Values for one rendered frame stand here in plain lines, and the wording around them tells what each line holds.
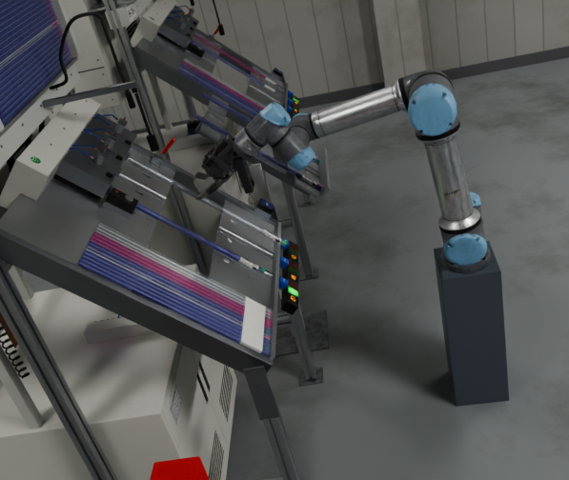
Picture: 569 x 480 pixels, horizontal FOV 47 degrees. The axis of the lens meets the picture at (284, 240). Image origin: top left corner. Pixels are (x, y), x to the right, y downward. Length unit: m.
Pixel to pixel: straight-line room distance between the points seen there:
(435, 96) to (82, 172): 0.91
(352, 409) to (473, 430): 0.43
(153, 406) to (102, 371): 0.25
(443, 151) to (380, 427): 1.06
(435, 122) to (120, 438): 1.16
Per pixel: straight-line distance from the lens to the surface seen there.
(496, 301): 2.17
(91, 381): 1.99
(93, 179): 1.78
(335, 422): 2.46
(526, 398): 2.47
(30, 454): 2.00
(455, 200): 1.84
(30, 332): 1.64
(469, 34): 5.22
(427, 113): 1.70
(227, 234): 1.98
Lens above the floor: 1.78
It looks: 30 degrees down
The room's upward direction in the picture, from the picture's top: 15 degrees counter-clockwise
